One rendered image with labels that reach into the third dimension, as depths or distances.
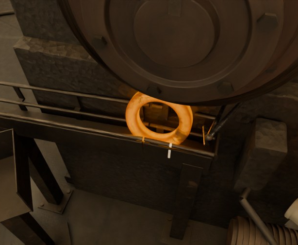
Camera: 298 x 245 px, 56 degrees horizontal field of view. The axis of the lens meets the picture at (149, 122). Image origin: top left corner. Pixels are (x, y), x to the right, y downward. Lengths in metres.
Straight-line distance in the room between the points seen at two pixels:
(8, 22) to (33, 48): 2.00
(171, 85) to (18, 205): 0.57
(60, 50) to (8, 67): 1.53
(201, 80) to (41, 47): 0.51
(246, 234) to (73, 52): 0.70
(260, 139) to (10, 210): 0.67
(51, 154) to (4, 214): 0.85
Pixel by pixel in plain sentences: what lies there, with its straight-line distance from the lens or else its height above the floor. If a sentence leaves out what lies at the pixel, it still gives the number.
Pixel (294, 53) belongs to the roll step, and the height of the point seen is 1.07.
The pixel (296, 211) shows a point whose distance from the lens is 0.79.
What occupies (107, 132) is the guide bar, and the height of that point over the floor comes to 0.70.
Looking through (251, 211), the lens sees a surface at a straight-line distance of 0.85.
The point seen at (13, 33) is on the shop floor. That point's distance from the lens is 2.68.
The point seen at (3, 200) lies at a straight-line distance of 0.90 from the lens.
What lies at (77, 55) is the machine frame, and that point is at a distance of 0.80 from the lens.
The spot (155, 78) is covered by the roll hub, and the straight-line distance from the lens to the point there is 0.49.
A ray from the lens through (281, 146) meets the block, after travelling 0.73.
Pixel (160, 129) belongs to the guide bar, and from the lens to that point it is 0.84.
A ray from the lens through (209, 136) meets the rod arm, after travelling 0.55.
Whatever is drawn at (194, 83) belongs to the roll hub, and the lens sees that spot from 0.48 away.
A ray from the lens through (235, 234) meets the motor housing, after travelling 0.90.
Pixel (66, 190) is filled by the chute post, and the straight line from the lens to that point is 1.54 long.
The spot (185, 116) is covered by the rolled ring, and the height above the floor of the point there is 0.79.
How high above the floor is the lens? 1.34
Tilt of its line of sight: 51 degrees down
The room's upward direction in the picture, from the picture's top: straight up
